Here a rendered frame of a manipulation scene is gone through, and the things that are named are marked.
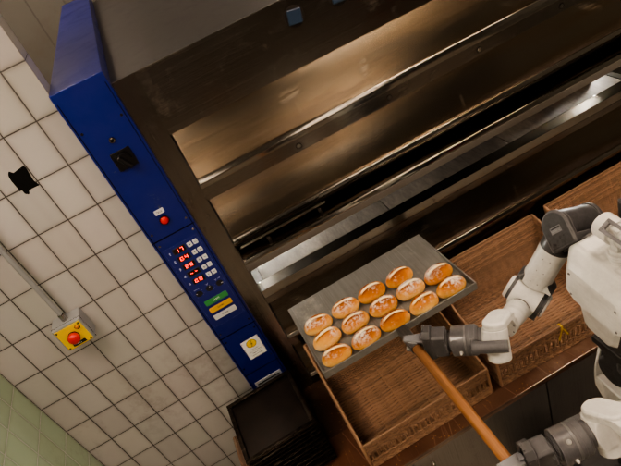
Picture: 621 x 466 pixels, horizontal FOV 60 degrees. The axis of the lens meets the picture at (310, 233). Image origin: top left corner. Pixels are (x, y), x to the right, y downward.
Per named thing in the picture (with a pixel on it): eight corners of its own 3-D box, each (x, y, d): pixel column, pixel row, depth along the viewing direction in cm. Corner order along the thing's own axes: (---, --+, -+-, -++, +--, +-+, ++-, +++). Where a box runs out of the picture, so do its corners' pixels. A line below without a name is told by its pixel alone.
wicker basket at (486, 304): (434, 314, 248) (421, 272, 232) (538, 255, 253) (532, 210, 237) (501, 390, 208) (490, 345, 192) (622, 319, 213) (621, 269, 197)
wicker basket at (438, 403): (322, 383, 241) (299, 344, 225) (428, 318, 247) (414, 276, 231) (371, 472, 201) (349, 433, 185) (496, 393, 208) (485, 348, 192)
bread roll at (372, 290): (382, 284, 185) (377, 272, 182) (391, 294, 180) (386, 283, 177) (356, 298, 185) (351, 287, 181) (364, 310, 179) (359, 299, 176)
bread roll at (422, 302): (432, 293, 174) (428, 282, 171) (444, 305, 168) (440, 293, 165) (406, 310, 173) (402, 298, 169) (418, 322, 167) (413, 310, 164)
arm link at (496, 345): (465, 319, 157) (506, 316, 153) (471, 352, 159) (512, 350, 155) (462, 336, 147) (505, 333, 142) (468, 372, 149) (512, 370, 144)
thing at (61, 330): (69, 339, 188) (51, 320, 182) (95, 324, 189) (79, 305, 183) (68, 353, 182) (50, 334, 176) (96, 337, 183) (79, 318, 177)
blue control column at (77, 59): (226, 274, 427) (61, 6, 303) (245, 263, 429) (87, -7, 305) (314, 478, 271) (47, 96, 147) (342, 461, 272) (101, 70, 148)
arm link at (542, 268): (512, 281, 179) (540, 230, 165) (549, 302, 174) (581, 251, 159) (498, 300, 171) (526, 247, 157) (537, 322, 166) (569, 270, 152)
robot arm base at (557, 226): (567, 222, 164) (589, 195, 156) (597, 253, 157) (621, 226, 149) (531, 230, 158) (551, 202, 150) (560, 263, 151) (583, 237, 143)
